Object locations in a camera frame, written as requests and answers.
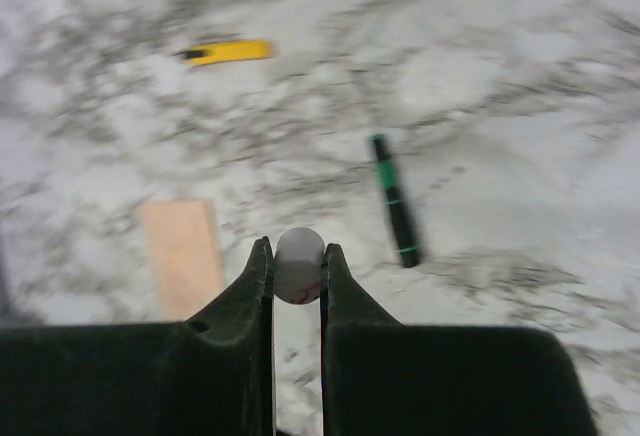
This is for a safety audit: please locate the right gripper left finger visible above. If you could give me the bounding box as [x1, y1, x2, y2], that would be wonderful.
[1, 238, 275, 435]

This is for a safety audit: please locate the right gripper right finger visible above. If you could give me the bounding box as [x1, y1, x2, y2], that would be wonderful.
[320, 244, 597, 435]

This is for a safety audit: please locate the peach paper envelope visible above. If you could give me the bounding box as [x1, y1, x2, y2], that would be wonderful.
[139, 199, 225, 320]

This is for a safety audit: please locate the small white glue cap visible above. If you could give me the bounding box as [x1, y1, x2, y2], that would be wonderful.
[274, 227, 325, 305]

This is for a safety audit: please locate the black green marker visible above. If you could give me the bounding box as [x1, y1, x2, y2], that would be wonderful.
[370, 133, 422, 268]

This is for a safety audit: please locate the yellow black pen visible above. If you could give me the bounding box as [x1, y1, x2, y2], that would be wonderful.
[173, 39, 276, 66]

